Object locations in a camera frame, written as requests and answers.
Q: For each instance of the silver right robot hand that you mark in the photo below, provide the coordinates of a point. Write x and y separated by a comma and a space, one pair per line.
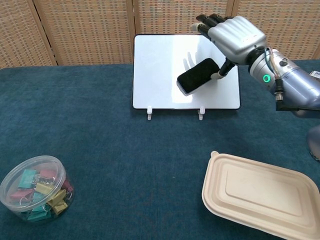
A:
237, 37

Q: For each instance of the black and blue eraser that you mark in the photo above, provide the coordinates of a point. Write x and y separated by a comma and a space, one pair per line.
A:
196, 76

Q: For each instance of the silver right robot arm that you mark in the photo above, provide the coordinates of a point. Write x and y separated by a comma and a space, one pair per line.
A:
297, 80

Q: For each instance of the small purple-pink object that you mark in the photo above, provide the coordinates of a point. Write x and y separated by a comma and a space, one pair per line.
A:
68, 186

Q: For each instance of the pink binder clip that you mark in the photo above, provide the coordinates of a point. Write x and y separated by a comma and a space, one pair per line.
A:
48, 173
21, 194

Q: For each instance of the yellow binder clip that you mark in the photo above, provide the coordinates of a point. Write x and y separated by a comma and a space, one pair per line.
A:
45, 188
58, 201

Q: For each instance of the teal binder clip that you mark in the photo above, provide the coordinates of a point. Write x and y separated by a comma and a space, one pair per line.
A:
37, 214
25, 178

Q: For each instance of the white plastic board stand foot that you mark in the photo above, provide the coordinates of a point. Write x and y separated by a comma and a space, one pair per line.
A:
149, 113
201, 113

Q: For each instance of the floral tissue pack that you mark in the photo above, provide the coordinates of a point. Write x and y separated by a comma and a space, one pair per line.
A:
315, 74

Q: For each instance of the white dry-erase board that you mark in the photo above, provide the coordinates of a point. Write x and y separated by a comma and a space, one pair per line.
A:
160, 82

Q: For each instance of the woven rattan folding screen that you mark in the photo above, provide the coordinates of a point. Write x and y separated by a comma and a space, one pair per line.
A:
87, 30

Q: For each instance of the beige lidded pulp lunch box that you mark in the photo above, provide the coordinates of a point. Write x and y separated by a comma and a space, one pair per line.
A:
260, 195

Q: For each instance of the blue fuzzy tablecloth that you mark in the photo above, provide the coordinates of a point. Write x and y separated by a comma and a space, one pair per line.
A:
112, 140

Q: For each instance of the clear round plastic jar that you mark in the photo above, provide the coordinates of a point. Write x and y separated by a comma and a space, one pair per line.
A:
15, 205

